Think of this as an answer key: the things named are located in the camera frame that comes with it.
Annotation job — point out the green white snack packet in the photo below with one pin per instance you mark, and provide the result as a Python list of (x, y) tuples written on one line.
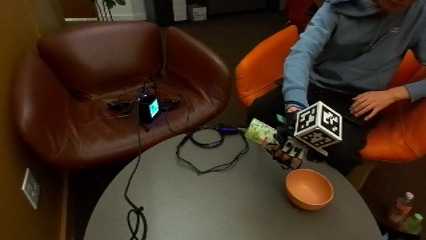
[(261, 132)]

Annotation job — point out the black laptop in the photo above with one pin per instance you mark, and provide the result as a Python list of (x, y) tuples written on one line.
[(337, 100)]

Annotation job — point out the orange armchair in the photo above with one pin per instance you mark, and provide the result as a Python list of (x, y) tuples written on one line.
[(328, 100)]

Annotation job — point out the white marker cube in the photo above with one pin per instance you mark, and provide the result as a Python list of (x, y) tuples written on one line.
[(318, 125)]

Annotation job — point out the orange bowl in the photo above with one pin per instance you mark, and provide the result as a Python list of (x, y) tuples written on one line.
[(309, 188)]

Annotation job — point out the black adapter box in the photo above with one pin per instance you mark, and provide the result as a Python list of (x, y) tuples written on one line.
[(226, 129)]

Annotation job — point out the the person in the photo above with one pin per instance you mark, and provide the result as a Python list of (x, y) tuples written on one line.
[(354, 50)]

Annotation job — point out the clear bottle orange drink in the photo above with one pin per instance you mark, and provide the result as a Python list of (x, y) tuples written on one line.
[(401, 208)]

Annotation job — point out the small black screen device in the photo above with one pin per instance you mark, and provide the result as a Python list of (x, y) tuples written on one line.
[(148, 108)]

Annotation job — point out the green plastic bottle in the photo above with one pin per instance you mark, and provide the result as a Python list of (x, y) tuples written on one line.
[(413, 224)]

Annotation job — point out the brown leather armchair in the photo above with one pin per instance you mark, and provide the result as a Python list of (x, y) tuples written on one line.
[(115, 90)]

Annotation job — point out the white cabinet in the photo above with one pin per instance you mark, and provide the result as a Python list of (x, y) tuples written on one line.
[(180, 10)]

